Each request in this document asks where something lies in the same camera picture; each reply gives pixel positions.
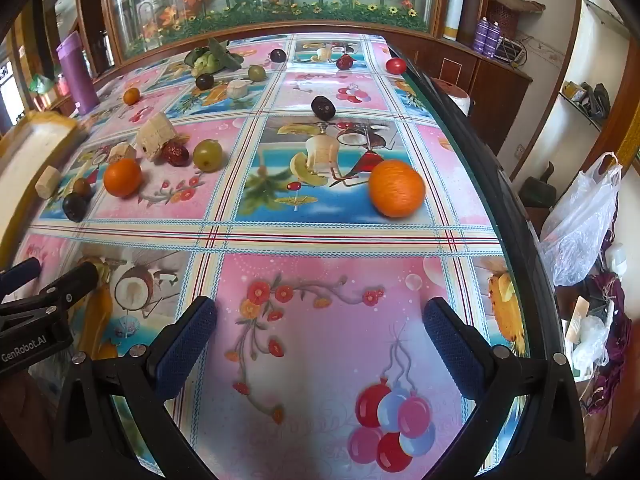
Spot dark plum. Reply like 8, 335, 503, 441
62, 192, 89, 223

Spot beige cylinder block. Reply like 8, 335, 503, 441
35, 166, 62, 200

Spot brown longan fruit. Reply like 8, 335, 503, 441
72, 178, 93, 200

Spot medium orange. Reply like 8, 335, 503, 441
103, 158, 142, 198

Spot small beige cube block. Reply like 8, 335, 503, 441
107, 142, 137, 165

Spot large orange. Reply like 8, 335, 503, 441
368, 159, 425, 219

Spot red date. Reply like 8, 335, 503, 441
160, 140, 190, 167

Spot large beige hexagonal block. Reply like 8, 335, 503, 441
136, 112, 178, 162

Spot green grape fruit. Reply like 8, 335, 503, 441
192, 139, 224, 172

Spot beige round block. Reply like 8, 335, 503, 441
227, 79, 250, 100

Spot yellow-taped white foam tray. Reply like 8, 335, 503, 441
0, 110, 85, 269

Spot white plastic bag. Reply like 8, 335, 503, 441
539, 152, 623, 287

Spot colourful patterned tablecloth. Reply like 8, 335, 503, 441
17, 34, 525, 479

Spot small far tangerine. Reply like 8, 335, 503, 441
122, 87, 141, 106

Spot purple thermos bottle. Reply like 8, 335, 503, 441
56, 30, 100, 115

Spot red round stool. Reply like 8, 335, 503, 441
433, 78, 472, 116

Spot dark wrinkled prune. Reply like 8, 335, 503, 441
311, 96, 336, 122

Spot green leafy vegetable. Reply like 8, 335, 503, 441
183, 39, 244, 78

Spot red cherry tomato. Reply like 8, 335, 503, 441
385, 58, 407, 75

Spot dark purple grape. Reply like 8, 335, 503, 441
269, 49, 286, 63

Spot purple spray bottles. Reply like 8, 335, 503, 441
472, 16, 501, 58

